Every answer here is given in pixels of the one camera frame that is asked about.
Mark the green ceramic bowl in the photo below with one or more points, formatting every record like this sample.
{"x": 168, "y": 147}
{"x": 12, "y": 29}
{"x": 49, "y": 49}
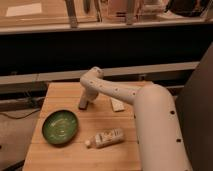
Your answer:
{"x": 60, "y": 127}

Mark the dark bag on shelf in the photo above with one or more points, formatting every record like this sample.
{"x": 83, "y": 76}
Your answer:
{"x": 187, "y": 8}

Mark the dark grey eraser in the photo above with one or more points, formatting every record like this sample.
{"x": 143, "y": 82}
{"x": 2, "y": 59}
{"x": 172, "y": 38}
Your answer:
{"x": 83, "y": 108}

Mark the clear plastic bottle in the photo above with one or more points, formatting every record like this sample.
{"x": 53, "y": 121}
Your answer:
{"x": 106, "y": 138}

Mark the white paper sheet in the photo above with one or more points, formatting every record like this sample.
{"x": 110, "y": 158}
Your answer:
{"x": 29, "y": 9}

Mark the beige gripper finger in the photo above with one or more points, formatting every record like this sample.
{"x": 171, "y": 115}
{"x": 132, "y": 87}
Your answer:
{"x": 83, "y": 101}

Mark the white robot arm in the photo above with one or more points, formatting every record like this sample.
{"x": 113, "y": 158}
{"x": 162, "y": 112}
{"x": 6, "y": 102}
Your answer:
{"x": 160, "y": 140}

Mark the white rectangular sponge block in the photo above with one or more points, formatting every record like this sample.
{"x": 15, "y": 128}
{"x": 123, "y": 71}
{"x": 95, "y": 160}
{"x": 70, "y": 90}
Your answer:
{"x": 117, "y": 105}

